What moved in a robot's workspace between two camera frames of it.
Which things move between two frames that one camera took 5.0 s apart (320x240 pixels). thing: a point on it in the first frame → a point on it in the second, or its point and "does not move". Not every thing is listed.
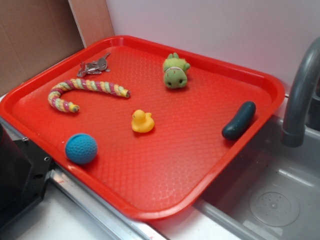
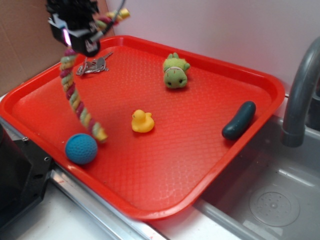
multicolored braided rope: [55, 99] → [67, 73]
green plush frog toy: [175, 69] does not move
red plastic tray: [144, 126] does not move
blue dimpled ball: [81, 149] does not move
